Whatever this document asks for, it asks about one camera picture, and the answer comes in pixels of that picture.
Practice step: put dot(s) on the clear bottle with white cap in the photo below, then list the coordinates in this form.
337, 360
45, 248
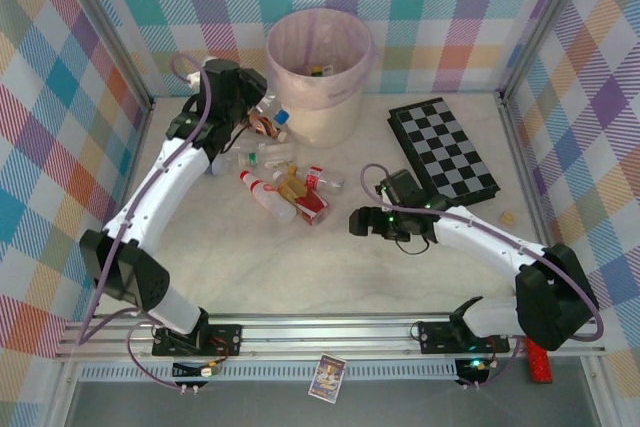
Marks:
277, 152

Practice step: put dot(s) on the purple bin liner bag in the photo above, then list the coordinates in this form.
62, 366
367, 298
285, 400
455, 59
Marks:
300, 47

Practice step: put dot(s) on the clear bottle with blue cap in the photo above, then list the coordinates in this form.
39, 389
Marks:
222, 167

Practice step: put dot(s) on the clear cola bottle red label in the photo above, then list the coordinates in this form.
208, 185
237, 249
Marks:
327, 180

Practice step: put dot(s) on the small wooden cube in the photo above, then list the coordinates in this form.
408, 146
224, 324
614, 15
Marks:
508, 219

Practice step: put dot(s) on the small brown label bottle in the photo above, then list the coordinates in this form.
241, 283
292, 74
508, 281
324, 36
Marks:
270, 128

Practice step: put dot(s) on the black and grey chessboard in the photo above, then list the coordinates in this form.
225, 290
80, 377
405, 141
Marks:
445, 147

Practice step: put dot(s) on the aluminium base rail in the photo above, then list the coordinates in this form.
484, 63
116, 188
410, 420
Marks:
325, 337

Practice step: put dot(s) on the white plastic bin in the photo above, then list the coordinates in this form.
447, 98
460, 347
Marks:
325, 129

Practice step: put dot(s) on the colourful game card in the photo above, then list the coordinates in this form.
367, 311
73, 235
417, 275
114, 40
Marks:
327, 378

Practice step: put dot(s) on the amber tea bottle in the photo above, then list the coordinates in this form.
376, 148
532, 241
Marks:
292, 188

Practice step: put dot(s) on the clear bottle with blue label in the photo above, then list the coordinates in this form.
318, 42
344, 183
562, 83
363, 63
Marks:
282, 117

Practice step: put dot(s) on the aluminium frame post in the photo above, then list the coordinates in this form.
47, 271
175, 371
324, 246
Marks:
111, 22
544, 22

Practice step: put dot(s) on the aluminium frame side bar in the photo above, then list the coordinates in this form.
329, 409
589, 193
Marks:
518, 147
142, 122

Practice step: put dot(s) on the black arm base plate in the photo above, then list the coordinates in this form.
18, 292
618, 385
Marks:
225, 339
435, 337

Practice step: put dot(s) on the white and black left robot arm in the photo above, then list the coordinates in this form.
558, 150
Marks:
150, 187

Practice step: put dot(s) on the clear bottle large red label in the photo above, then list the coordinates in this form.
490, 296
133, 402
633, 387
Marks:
314, 207

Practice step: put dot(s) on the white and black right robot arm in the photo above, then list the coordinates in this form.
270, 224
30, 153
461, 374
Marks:
475, 237

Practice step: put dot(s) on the clear bottle with green cap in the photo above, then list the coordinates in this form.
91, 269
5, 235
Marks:
252, 159

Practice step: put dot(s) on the red glitter block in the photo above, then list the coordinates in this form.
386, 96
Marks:
540, 362

